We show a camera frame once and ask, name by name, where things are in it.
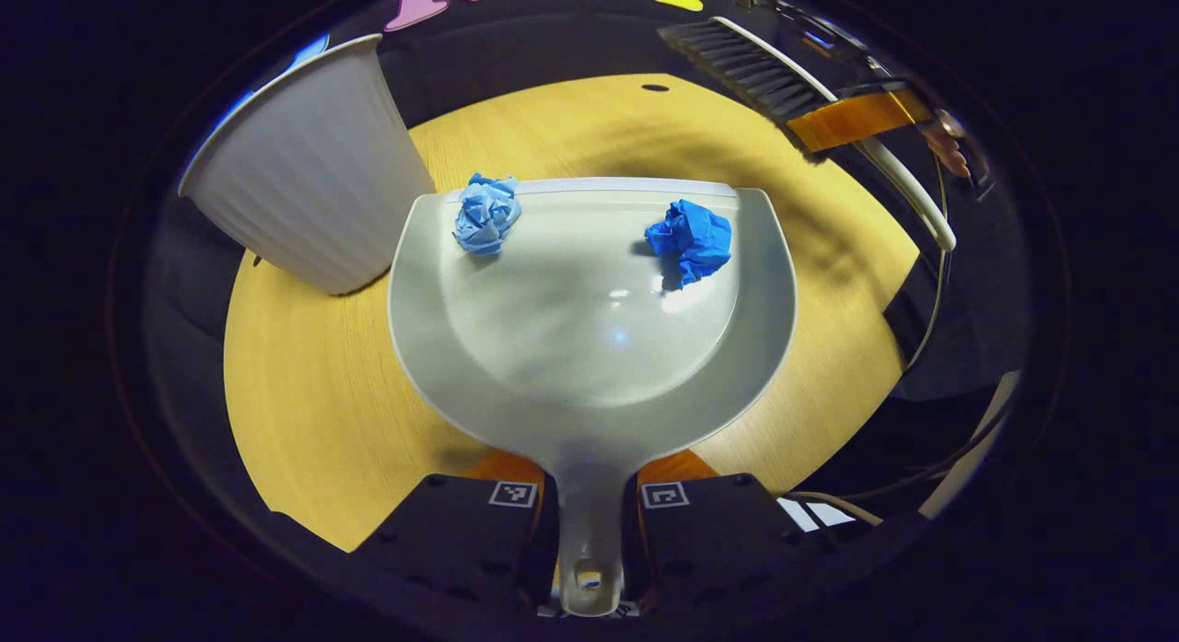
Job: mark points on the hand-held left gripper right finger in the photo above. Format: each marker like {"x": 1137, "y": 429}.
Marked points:
{"x": 709, "y": 531}

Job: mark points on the dark blue paper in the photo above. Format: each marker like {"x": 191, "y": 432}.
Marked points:
{"x": 691, "y": 241}

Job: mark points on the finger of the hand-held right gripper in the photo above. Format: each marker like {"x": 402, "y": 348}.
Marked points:
{"x": 857, "y": 119}

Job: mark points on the white dustpan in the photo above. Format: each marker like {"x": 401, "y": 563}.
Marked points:
{"x": 589, "y": 347}

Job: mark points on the white ribbed garbage bin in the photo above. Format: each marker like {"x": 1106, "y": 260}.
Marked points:
{"x": 304, "y": 163}

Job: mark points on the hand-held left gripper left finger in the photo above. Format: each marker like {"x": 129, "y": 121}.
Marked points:
{"x": 451, "y": 531}

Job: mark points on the light blue paper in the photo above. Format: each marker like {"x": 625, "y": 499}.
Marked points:
{"x": 484, "y": 216}

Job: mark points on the small white broom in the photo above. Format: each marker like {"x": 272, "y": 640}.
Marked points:
{"x": 755, "y": 71}

